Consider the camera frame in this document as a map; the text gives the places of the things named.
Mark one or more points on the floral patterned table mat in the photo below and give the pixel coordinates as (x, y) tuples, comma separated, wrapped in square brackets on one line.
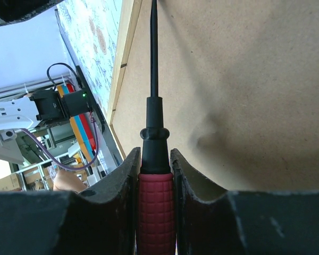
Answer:
[(92, 29)]

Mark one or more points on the red black screwdriver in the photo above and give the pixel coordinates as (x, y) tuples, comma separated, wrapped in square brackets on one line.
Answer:
[(155, 232)]

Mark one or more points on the wooden picture frame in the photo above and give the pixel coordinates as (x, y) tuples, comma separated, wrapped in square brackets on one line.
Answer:
[(240, 88)]

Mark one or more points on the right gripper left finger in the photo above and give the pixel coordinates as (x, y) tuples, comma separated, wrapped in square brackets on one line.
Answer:
[(99, 220)]

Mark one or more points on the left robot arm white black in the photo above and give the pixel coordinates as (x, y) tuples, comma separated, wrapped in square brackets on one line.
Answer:
[(29, 47)]

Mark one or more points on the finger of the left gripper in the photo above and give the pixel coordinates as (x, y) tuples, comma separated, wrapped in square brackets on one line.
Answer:
[(17, 11)]

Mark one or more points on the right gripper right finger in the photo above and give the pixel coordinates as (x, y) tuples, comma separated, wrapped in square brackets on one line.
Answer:
[(213, 220)]

